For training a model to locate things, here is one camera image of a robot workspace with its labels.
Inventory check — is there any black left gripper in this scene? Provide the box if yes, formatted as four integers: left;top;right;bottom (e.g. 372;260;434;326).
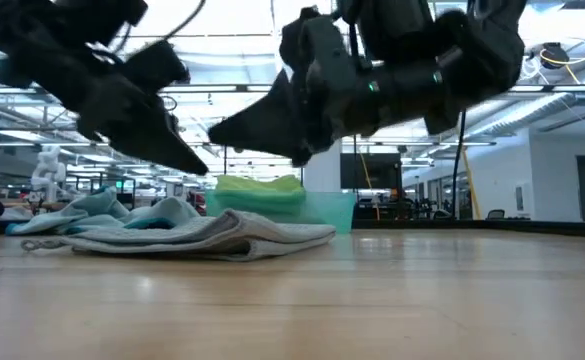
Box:
69;69;209;176

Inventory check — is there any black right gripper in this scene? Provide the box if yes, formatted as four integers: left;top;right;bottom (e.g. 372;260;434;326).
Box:
207;14;462;169

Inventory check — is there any bright green microfiber towel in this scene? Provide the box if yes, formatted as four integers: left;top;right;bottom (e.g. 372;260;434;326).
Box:
214;174;307;214

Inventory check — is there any light blue microfiber towel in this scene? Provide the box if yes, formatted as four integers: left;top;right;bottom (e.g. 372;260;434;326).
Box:
4;187;202;237

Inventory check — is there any light grey microfiber towel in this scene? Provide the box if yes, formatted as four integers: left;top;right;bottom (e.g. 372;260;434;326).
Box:
20;208;337;263

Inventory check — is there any teal plastic bin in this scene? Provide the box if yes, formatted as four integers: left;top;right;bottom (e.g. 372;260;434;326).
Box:
204;189;357;235

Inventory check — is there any red background object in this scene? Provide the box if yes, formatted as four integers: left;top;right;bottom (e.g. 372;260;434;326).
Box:
187;191;207;216

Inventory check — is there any white building column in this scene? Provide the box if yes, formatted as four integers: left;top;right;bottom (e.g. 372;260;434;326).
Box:
303;142;343;194

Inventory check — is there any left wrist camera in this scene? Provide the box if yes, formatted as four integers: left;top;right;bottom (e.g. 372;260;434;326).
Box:
121;39;192;94

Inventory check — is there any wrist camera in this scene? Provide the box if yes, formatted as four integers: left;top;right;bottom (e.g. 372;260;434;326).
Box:
279;5;322;56
121;39;192;94

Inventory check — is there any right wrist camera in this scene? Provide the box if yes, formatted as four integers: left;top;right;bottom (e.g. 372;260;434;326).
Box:
279;5;322;56

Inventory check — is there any black hanging cable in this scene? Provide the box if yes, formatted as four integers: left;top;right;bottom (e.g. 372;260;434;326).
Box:
351;134;359;192

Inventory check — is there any black wall monitor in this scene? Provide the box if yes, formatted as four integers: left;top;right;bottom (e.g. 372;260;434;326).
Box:
340;152;403;191

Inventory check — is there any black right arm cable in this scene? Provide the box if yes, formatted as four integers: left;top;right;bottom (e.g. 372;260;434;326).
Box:
450;109;468;219

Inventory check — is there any yellow hanging cable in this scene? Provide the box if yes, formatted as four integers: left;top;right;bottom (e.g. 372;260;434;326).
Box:
459;149;482;220

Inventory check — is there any black metal table frame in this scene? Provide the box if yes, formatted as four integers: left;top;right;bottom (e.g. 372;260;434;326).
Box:
0;218;585;239

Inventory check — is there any black ceiling cable reel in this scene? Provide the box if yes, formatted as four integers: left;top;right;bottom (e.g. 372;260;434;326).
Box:
539;42;571;71

